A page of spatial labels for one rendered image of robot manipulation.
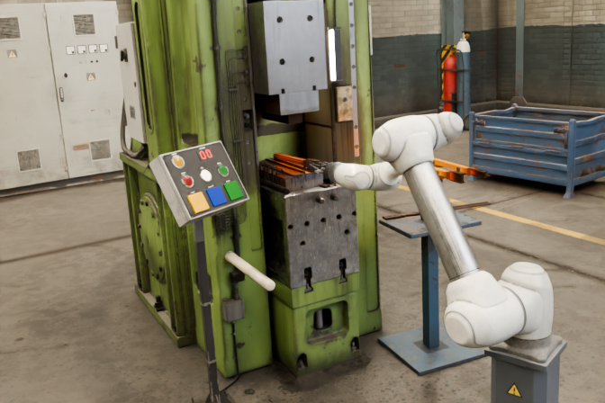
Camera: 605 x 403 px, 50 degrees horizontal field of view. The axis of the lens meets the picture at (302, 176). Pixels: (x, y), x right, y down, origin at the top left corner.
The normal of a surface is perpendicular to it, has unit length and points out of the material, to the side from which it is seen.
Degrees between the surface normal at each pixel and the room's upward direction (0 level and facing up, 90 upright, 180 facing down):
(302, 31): 90
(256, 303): 90
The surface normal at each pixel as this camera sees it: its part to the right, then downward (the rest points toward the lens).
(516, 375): -0.63, 0.21
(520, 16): -0.86, 0.16
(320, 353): 0.47, 0.16
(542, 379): 0.10, 0.22
